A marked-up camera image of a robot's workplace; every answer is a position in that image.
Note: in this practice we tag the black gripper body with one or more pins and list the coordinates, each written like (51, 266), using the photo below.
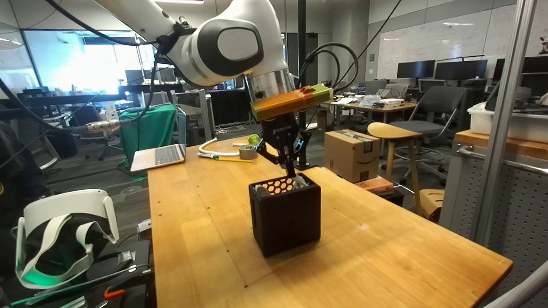
(282, 133)

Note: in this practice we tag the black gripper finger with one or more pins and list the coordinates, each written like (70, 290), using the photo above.
(292, 157)
(265, 152)

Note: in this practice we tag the black perforated box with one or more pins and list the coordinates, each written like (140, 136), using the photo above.
(285, 222)

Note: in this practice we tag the white towel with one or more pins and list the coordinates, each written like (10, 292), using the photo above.
(282, 186)

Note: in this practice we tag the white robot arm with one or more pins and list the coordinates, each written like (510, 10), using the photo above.
(243, 42)

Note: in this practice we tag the grey tape roll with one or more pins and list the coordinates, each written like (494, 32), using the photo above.
(248, 153)

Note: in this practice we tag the cardboard box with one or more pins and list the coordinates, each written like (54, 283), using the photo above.
(352, 155)

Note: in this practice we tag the background wooden desk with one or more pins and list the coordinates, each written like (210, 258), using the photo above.
(375, 105)

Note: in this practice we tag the green cloth covered chair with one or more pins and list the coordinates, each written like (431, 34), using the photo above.
(162, 126)

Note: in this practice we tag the silver laptop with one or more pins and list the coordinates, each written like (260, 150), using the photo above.
(159, 157)

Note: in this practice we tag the black vertical pole stand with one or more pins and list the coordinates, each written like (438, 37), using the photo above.
(301, 58)

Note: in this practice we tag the black office chair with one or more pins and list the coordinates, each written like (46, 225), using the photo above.
(434, 114)

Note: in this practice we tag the white VR headset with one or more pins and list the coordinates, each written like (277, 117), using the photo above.
(59, 237)

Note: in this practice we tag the orange green wrist camera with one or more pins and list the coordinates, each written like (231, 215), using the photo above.
(287, 104)

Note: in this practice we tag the aluminium frame post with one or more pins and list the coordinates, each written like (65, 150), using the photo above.
(508, 92)

